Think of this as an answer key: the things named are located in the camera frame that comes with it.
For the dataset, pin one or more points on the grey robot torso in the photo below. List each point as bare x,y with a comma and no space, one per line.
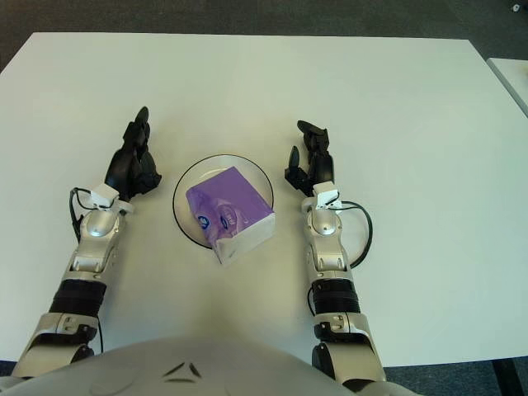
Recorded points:
185,367

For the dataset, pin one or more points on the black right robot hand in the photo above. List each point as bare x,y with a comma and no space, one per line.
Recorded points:
321,165

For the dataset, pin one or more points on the purple tissue paper pack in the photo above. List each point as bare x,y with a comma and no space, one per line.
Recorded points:
231,206

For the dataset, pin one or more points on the black table leg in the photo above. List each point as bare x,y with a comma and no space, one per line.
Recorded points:
508,375

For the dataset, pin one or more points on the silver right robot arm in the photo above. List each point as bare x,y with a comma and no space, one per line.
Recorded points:
330,247

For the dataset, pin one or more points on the white neighbouring table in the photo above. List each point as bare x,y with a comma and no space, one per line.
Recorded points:
513,78

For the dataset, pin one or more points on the small white floor object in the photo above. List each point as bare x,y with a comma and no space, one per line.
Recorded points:
515,7

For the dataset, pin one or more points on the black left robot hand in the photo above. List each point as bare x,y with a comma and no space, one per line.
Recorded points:
128,169

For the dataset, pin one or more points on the white plate with black rim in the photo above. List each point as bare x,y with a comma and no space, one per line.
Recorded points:
185,214

